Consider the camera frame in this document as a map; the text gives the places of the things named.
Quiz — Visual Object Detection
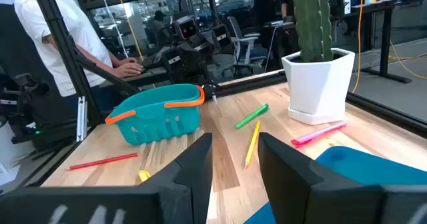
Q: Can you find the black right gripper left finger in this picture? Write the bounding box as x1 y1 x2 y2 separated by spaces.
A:
139 132 214 224

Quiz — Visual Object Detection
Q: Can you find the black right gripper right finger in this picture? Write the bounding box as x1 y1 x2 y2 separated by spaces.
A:
258 132 384 224

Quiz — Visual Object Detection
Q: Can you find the yellow pencil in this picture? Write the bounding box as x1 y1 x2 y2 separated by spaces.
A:
244 120 262 170

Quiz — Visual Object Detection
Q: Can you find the yellow pen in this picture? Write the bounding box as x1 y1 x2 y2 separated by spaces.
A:
137 169 152 184

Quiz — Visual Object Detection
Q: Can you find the bright pink pen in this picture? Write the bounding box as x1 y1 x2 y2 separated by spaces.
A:
290 120 349 148

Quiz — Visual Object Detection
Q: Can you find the green pen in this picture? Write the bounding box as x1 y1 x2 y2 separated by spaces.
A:
235 103 270 130

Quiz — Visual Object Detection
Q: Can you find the red pencil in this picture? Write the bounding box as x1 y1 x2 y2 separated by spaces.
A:
65 152 139 171

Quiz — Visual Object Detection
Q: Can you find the teal basket orange rim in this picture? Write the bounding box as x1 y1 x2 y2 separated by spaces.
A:
105 83 206 146

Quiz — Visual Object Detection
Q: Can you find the blue plastic tray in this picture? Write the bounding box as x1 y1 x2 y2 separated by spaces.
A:
244 145 427 224

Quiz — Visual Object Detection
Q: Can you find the white plant pot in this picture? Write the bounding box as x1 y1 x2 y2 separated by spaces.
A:
281 47 356 126

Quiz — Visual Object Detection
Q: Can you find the grey office chair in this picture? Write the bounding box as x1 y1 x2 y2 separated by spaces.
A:
226 15 268 68

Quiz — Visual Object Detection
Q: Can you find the person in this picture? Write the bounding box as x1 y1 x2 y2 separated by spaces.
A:
13 0 145 98
250 0 278 27
151 9 174 47

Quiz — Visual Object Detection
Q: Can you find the green cactus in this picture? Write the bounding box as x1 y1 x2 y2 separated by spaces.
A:
290 0 335 63

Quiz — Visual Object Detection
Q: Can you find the black machine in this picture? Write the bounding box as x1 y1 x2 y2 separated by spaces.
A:
0 71 83 153

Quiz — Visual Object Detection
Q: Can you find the black desk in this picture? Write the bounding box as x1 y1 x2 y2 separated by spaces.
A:
346 0 414 85

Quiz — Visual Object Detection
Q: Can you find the silver bracket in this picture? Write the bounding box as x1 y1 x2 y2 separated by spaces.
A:
75 95 89 143

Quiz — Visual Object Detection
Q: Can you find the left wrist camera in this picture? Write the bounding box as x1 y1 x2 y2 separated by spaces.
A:
173 15 198 41

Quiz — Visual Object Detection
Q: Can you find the yellow hanging cord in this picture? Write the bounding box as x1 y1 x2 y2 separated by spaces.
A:
114 0 145 62

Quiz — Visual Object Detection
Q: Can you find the yellow cable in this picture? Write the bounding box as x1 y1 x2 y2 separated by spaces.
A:
351 0 427 94

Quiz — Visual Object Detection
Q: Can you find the white hanging cable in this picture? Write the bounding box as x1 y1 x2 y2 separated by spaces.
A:
97 0 130 59

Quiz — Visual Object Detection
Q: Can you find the black aluminium frame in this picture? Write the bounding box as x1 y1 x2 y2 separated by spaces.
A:
19 0 427 189

